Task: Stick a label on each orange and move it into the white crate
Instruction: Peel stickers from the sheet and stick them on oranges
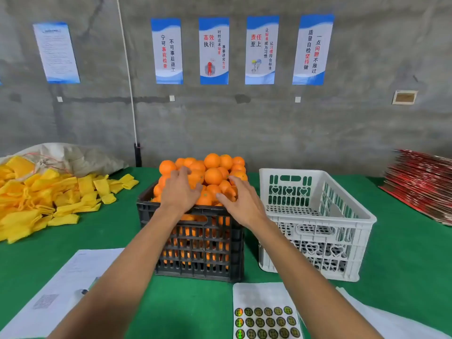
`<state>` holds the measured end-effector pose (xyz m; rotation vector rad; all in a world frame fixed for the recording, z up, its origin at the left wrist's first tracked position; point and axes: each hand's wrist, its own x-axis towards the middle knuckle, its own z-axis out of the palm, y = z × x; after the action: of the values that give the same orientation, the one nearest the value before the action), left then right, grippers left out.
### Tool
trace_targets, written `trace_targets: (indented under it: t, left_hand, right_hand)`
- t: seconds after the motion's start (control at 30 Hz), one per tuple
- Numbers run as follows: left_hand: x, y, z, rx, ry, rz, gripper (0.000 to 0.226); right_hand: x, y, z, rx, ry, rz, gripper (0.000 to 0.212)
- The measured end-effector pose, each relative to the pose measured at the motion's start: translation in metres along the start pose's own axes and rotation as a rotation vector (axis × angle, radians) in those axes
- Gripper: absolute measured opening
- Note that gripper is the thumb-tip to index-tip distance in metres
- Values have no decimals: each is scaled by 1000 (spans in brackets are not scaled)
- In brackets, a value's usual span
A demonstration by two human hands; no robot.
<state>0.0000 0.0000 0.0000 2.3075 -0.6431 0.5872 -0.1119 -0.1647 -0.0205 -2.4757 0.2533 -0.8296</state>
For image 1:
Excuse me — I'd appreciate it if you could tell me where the person's left hand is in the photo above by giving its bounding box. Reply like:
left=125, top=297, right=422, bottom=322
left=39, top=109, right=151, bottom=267
left=159, top=166, right=204, bottom=218

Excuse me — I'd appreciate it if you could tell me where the person's right hand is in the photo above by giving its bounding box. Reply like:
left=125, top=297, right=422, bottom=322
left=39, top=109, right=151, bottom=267
left=215, top=175, right=269, bottom=230

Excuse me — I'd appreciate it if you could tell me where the black plastic crate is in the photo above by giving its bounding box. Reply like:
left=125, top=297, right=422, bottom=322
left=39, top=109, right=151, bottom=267
left=136, top=181, right=247, bottom=283

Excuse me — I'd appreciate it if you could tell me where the pile of oranges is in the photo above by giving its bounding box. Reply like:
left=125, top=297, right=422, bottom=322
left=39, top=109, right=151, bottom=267
left=152, top=153, right=248, bottom=269

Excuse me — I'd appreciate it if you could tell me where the white plastic crate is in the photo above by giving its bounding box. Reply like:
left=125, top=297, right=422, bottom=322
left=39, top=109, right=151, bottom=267
left=258, top=168, right=378, bottom=283

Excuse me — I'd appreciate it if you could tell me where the person's left forearm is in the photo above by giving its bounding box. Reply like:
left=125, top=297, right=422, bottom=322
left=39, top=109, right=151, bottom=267
left=48, top=204, right=186, bottom=339

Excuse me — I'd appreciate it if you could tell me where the person's right forearm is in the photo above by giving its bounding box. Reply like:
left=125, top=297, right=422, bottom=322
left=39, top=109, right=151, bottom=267
left=250, top=217, right=382, bottom=339

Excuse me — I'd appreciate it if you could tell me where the beige woven sack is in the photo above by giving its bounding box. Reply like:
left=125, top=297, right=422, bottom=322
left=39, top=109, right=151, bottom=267
left=0, top=142, right=131, bottom=178

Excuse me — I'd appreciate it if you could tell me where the white pole with black base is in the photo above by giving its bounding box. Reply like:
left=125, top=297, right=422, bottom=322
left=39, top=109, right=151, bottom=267
left=116, top=0, right=143, bottom=167

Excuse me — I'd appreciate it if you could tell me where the pile of yellow bags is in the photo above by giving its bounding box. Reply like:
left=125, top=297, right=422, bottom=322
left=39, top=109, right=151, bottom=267
left=0, top=156, right=140, bottom=244

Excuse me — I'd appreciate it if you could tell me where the white printed paper sheet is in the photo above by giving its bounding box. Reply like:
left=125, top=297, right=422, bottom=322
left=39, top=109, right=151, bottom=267
left=0, top=248, right=125, bottom=339

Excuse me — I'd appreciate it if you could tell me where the green felt table cover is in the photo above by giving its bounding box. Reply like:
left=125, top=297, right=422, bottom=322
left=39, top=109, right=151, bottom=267
left=0, top=166, right=452, bottom=339

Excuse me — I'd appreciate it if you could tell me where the stack of red cardboard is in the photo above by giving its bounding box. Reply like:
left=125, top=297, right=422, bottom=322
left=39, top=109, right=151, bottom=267
left=380, top=149, right=452, bottom=226

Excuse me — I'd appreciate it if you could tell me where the white notice with blue border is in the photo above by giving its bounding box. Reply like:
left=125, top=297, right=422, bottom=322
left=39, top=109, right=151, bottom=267
left=32, top=22, right=81, bottom=85

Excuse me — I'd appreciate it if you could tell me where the white backing sheet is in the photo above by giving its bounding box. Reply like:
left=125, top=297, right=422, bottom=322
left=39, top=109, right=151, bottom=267
left=336, top=286, right=452, bottom=339

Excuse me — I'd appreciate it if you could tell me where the blue white wall poster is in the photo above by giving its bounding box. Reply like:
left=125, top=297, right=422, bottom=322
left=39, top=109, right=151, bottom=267
left=151, top=18, right=184, bottom=85
left=245, top=15, right=280, bottom=86
left=198, top=16, right=230, bottom=86
left=292, top=14, right=335, bottom=87

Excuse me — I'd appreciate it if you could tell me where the beige wall plate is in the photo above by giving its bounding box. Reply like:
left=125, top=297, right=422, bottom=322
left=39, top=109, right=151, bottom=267
left=393, top=90, right=418, bottom=106

